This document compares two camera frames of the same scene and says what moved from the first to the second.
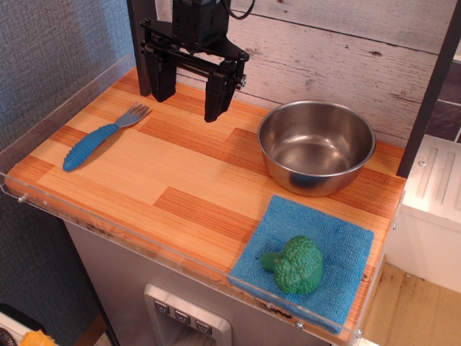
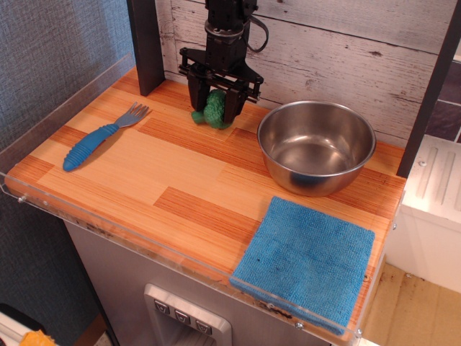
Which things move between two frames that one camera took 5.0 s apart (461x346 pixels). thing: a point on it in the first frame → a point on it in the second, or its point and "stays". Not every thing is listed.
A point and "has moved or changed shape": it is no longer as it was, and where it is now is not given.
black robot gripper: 197,35 → 225,57
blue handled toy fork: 83,148 stays
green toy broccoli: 297,268 has moved or changed shape
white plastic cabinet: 426,236 stays
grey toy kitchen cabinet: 119,275 stays
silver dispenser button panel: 176,321 stays
